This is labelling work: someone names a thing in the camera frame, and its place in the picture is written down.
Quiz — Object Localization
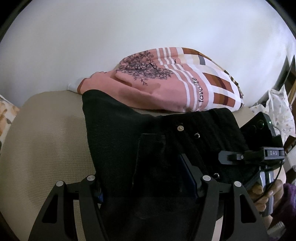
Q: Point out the pink striped pillow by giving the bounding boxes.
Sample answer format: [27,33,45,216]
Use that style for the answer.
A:
[67,47,245,113]

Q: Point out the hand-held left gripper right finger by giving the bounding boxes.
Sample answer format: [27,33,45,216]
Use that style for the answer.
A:
[179,153,270,241]

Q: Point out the white patterned cloth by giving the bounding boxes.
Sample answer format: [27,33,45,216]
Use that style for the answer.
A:
[251,85,296,149]

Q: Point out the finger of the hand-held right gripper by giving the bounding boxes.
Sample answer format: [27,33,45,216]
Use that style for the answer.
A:
[218,150,263,165]

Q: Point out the white floral cloth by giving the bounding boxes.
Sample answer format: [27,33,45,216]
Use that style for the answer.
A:
[0,95,20,149]

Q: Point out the beige woven mattress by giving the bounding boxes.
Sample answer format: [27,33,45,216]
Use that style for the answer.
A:
[0,91,256,241]

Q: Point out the black cable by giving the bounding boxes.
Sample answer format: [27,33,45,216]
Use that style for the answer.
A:
[253,160,286,203]

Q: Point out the dark wooden frame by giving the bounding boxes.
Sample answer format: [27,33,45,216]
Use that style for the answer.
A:
[280,55,296,94]

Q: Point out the black pants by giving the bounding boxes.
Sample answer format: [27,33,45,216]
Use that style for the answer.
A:
[82,89,262,241]

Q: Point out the person's right forearm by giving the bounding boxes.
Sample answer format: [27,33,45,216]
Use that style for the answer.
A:
[269,183,296,230]

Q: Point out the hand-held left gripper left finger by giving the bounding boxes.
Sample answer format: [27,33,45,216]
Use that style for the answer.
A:
[28,175,108,241]

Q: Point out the person's right hand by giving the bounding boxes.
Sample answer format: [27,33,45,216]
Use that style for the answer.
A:
[251,179,285,212]

